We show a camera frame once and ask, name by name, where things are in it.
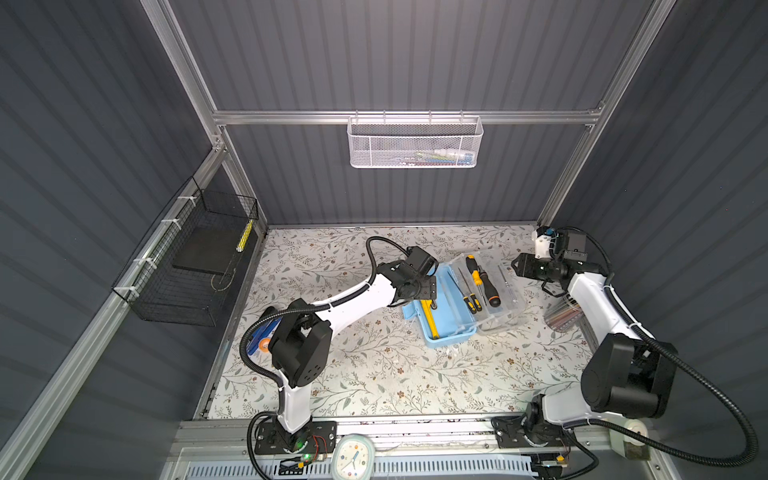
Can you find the floral table mat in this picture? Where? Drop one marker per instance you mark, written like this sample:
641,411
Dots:
381,364

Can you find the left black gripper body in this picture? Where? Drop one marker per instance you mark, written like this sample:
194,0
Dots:
425,289

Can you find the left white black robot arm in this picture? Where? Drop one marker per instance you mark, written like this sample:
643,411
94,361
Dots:
300,343

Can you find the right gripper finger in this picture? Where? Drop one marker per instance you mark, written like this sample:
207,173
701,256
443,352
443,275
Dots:
525,271
523,260

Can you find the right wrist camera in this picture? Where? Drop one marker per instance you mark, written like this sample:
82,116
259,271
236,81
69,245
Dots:
543,240

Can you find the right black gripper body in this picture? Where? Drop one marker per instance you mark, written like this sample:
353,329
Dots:
546,267

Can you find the white wire mesh basket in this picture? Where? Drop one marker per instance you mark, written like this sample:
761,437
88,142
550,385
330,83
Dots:
418,142

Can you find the black wire wall basket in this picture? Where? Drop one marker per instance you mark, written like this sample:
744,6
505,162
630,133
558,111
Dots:
189,271

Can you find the black orange screwdriver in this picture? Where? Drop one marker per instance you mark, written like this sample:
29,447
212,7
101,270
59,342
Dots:
491,292

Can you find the white analog clock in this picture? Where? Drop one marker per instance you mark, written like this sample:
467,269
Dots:
353,458

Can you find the blue handled pliers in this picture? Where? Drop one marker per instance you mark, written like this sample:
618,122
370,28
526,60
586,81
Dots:
260,339

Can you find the thin black screwdriver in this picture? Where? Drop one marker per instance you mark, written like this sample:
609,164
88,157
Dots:
466,295

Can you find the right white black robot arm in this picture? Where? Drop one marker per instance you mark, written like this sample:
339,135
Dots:
631,373

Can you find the clear cup of markers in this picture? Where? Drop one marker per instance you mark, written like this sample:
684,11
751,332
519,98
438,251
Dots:
563,314

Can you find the light blue plastic tool box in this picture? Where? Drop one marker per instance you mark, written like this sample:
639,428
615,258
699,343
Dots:
454,321

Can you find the yellow pipe wrench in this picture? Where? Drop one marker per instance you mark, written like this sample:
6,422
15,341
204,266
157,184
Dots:
427,307

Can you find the yellow black stubby screwdriver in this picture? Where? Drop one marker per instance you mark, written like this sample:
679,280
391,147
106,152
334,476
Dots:
474,270

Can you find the yellow marker in black basket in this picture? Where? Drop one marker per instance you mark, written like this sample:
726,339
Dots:
243,239

